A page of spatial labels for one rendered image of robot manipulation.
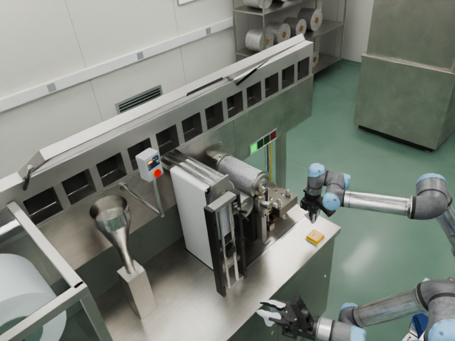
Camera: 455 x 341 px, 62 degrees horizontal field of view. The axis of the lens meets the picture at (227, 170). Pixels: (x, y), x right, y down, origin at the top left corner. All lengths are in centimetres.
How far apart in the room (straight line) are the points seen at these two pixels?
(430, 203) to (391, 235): 183
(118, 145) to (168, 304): 78
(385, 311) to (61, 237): 127
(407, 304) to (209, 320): 85
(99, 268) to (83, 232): 24
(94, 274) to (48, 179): 57
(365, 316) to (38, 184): 128
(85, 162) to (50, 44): 247
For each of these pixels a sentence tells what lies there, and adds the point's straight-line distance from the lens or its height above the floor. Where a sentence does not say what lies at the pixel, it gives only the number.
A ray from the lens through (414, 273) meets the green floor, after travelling 330.
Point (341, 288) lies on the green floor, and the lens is 308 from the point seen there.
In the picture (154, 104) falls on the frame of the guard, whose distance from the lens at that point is 119.
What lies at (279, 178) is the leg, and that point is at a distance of 304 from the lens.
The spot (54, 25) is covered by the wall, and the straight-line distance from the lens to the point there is 399.
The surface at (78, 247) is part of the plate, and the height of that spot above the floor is 124.
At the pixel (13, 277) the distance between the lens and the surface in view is 130.
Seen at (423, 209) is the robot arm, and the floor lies 136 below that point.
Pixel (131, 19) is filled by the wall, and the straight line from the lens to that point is 434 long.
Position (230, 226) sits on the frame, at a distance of 165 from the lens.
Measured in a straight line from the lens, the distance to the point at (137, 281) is 172.
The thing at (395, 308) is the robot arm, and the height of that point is 129.
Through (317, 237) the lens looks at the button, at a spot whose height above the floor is 92.
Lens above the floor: 243
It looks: 36 degrees down
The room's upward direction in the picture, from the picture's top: 6 degrees counter-clockwise
